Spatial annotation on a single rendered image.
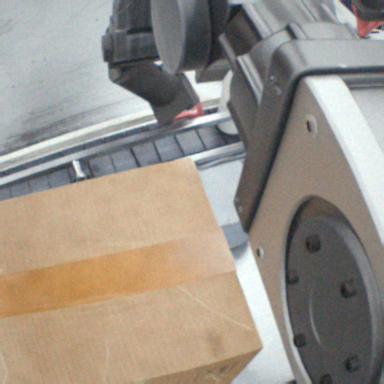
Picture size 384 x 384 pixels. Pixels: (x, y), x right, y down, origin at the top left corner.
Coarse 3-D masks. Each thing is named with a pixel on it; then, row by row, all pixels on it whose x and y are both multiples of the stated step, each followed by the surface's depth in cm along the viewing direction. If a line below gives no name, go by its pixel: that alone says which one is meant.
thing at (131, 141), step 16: (224, 112) 88; (160, 128) 85; (176, 128) 85; (192, 128) 87; (112, 144) 83; (128, 144) 84; (64, 160) 81; (80, 160) 82; (16, 176) 78; (32, 176) 79
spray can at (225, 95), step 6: (228, 72) 84; (228, 78) 85; (228, 84) 86; (222, 90) 89; (228, 90) 87; (222, 96) 90; (228, 96) 88; (222, 102) 91; (222, 108) 92; (222, 126) 95; (228, 126) 94; (234, 126) 94; (222, 132) 96; (228, 132) 95; (234, 132) 95
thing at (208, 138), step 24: (96, 144) 93; (144, 144) 93; (168, 144) 94; (192, 144) 94; (216, 144) 95; (24, 168) 89; (72, 168) 90; (96, 168) 90; (120, 168) 91; (0, 192) 86; (24, 192) 86
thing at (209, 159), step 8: (216, 104) 100; (208, 112) 100; (128, 128) 95; (104, 136) 94; (232, 144) 95; (240, 144) 96; (56, 152) 92; (208, 152) 94; (216, 152) 94; (224, 152) 94; (232, 152) 95; (240, 152) 97; (200, 160) 93; (208, 160) 95; (216, 160) 96; (224, 160) 96; (232, 160) 98; (240, 160) 99; (200, 168) 96; (208, 168) 97
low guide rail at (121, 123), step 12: (204, 96) 96; (216, 96) 96; (120, 120) 91; (132, 120) 92; (144, 120) 93; (72, 132) 89; (84, 132) 90; (96, 132) 90; (108, 132) 92; (36, 144) 88; (48, 144) 88; (60, 144) 89; (72, 144) 90; (12, 156) 86; (24, 156) 87; (36, 156) 88; (0, 168) 86
